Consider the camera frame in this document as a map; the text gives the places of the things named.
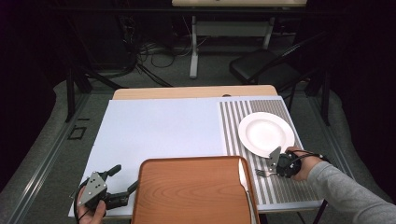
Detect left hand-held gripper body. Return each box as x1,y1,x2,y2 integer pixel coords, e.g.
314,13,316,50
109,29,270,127
77,171,130,211

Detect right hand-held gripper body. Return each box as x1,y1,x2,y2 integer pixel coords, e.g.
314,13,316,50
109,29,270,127
265,146,303,179

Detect silver metal fork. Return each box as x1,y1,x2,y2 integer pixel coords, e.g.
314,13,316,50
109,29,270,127
254,168,278,178

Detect white deep plate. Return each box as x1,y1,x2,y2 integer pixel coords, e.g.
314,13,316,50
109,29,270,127
237,111,296,159

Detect silver table knife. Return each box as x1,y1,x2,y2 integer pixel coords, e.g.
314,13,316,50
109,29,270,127
237,158,257,224

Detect brown wooden tray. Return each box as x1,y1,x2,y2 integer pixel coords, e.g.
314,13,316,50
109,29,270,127
130,155,261,224

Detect person's right hand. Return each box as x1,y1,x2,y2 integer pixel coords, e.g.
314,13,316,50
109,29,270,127
284,146,325,182

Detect person's left hand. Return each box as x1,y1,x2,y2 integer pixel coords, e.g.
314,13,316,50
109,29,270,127
76,187,107,224

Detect striped grey woven placemat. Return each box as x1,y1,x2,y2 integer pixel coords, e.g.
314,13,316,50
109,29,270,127
217,98,321,206

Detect white table cover board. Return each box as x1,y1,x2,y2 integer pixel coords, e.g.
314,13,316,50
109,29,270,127
67,95,325,218

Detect black metal stand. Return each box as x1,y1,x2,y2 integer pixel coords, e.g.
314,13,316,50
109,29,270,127
64,63,125,124
304,69,332,127

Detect black folding chair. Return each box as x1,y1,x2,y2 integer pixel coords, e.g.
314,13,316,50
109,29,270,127
229,31,332,94

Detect white-legged desk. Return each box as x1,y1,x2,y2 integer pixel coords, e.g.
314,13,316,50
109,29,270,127
171,0,308,79

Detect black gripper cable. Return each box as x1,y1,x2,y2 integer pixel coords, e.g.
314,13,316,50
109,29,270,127
73,177,92,224

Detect black wrist cord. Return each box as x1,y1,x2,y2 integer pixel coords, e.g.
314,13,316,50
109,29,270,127
288,149,331,164

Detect metal floor rail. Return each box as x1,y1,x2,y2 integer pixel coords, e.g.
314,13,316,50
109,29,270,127
309,94,379,224
6,92,92,224

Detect bundle of floor cables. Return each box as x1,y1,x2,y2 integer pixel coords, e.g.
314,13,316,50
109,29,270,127
118,15,195,80

